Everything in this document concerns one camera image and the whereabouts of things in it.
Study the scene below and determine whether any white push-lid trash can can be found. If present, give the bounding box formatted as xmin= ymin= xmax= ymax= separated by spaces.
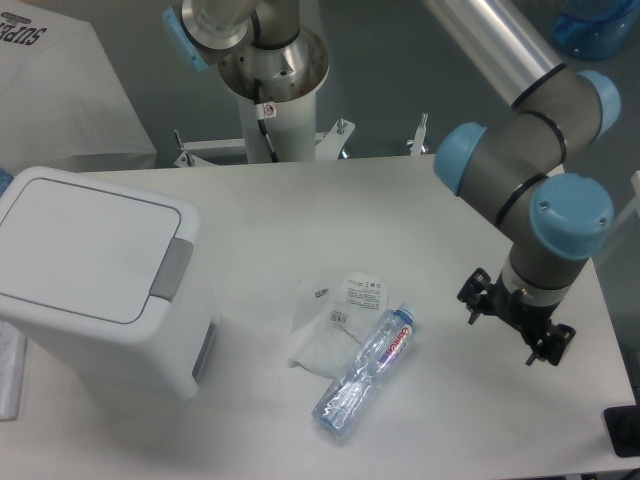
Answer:
xmin=1 ymin=167 xmax=220 ymax=400

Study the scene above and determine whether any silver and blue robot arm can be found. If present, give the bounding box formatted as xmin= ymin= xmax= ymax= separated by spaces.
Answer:
xmin=162 ymin=1 xmax=621 ymax=365

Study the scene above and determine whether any blue translucent water jug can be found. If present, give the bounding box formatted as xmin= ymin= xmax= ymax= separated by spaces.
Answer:
xmin=552 ymin=1 xmax=639 ymax=61

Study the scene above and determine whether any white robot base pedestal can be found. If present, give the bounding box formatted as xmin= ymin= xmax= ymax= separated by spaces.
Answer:
xmin=174 ymin=27 xmax=356 ymax=167

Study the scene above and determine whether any crumpled white plastic wrapper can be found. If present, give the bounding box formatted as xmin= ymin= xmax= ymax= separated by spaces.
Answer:
xmin=288 ymin=272 xmax=388 ymax=379

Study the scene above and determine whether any black device at table edge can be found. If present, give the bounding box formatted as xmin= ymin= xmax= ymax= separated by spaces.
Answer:
xmin=603 ymin=405 xmax=639 ymax=458

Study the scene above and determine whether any clear plastic water bottle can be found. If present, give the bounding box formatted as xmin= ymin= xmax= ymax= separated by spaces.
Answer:
xmin=311 ymin=303 xmax=418 ymax=438

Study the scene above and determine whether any metal table clamp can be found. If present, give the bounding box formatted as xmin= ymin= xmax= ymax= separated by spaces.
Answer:
xmin=406 ymin=113 xmax=430 ymax=156

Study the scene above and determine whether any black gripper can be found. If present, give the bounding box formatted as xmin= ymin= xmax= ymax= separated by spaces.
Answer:
xmin=457 ymin=268 xmax=576 ymax=366

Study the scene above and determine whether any white printed cloth cover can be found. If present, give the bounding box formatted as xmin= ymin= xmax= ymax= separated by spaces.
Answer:
xmin=1 ymin=1 xmax=156 ymax=174

